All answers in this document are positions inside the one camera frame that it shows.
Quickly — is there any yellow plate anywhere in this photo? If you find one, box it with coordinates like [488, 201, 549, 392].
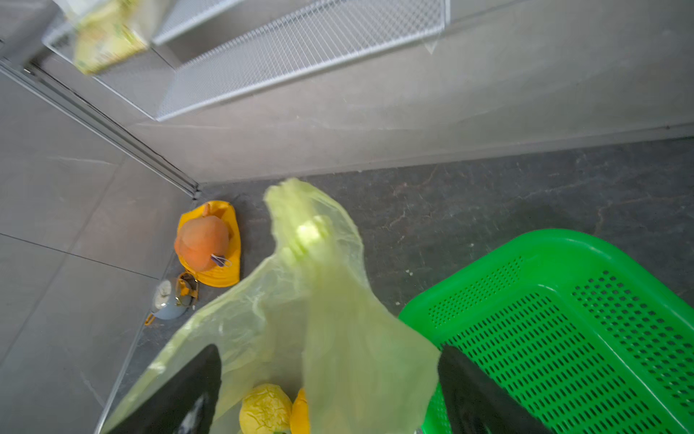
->
[175, 201, 241, 289]

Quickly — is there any orange bagged fruit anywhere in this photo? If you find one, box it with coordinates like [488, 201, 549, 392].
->
[175, 203, 231, 273]

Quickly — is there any orange-yellow pear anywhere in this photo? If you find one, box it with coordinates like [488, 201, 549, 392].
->
[290, 388, 310, 434]

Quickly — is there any small grey alarm clock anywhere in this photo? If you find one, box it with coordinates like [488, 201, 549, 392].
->
[144, 272, 200, 327]

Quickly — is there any yellow-green plastic bag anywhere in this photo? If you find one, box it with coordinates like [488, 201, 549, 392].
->
[104, 179, 440, 433]

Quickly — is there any green plastic basket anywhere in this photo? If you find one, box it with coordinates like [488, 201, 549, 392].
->
[399, 230, 693, 433]

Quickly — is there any yellow wipes packet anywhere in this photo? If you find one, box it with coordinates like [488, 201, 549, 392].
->
[56, 0, 173, 75]

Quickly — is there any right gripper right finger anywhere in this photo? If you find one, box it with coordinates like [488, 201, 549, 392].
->
[437, 345, 551, 433]

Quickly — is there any yellow-green pear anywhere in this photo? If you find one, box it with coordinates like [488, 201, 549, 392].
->
[239, 383, 292, 434]

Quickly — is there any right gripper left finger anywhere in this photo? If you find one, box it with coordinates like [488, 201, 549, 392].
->
[107, 345, 222, 434]

